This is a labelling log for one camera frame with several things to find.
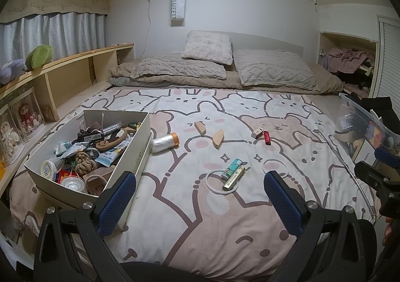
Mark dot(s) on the white plastic cap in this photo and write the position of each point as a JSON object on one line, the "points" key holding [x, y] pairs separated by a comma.
{"points": [[70, 182]]}

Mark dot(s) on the white louvered door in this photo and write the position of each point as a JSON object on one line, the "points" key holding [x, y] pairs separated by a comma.
{"points": [[389, 60]]}

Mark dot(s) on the green plush toy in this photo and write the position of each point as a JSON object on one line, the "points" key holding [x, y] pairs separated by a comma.
{"points": [[39, 57]]}

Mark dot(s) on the small beige rectangular case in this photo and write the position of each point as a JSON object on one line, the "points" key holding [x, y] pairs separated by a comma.
{"points": [[257, 132]]}

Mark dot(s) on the white cardboard shoe box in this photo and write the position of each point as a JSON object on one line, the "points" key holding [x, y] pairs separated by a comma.
{"points": [[137, 151]]}

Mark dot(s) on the wooden bedside shelf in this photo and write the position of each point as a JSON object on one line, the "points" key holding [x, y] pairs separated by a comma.
{"points": [[68, 65]]}

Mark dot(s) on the flat quilted beige pillow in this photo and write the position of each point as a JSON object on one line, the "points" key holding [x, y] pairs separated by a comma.
{"points": [[178, 67]]}

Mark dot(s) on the teal printed lighter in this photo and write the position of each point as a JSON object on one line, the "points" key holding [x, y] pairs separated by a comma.
{"points": [[233, 165]]}

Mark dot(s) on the curved wooden piece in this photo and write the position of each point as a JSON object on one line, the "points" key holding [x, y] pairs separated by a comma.
{"points": [[113, 141]]}

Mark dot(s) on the white printed carton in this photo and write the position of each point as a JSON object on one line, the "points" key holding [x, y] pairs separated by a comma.
{"points": [[364, 152]]}

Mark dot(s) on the white hanging paper bag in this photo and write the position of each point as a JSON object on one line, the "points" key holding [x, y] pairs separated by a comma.
{"points": [[177, 7]]}

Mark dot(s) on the pile of clothes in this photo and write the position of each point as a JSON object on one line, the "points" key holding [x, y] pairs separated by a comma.
{"points": [[350, 58]]}

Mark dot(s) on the clear case with cream doll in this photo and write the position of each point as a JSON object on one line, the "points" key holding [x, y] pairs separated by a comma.
{"points": [[9, 138]]}

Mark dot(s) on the grey curtain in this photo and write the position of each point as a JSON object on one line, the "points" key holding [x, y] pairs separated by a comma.
{"points": [[62, 32]]}

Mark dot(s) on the pointed wooden block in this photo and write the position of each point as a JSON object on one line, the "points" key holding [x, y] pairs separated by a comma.
{"points": [[218, 139]]}

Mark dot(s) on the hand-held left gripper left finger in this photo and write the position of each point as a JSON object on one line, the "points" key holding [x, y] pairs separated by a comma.
{"points": [[117, 204]]}

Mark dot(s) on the clear plastic storage bin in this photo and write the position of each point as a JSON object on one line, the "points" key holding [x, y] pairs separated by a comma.
{"points": [[350, 126]]}

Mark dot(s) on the brown tape roll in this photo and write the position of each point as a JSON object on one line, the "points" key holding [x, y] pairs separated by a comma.
{"points": [[93, 187]]}

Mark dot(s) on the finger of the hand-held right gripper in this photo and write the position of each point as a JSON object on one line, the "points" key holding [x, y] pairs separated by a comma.
{"points": [[375, 175], [389, 154]]}

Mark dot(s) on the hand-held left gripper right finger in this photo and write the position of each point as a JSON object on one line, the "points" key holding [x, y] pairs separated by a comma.
{"points": [[282, 204]]}

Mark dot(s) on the half-round wooden block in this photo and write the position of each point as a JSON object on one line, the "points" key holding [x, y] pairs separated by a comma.
{"points": [[200, 128]]}

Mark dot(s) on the black device with label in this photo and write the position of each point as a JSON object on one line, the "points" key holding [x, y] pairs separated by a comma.
{"points": [[90, 136]]}

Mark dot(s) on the clear film roll orange cap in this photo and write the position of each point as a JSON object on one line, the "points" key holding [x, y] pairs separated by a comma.
{"points": [[164, 143]]}

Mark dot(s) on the red lighter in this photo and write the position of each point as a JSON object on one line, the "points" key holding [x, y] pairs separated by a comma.
{"points": [[267, 138]]}

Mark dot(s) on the fluffy beige pillow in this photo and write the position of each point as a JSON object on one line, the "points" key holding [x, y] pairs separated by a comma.
{"points": [[207, 46]]}

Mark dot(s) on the person's right hand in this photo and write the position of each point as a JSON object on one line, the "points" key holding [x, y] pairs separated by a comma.
{"points": [[389, 230]]}

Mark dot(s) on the gold lighter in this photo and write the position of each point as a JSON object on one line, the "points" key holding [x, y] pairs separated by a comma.
{"points": [[234, 179]]}

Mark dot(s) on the large quilted beige pillow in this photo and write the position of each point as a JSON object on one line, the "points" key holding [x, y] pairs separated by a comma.
{"points": [[275, 68]]}

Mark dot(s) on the white round lidded jar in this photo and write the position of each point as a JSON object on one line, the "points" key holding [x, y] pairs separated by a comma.
{"points": [[48, 170]]}

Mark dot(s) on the bear printed blanket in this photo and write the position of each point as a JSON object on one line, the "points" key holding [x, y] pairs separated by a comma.
{"points": [[187, 222]]}

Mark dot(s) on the purple plush toy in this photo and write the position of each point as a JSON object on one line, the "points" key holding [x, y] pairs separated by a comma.
{"points": [[12, 70]]}

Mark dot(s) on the clear case with red doll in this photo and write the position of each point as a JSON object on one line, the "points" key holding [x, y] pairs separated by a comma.
{"points": [[28, 115]]}

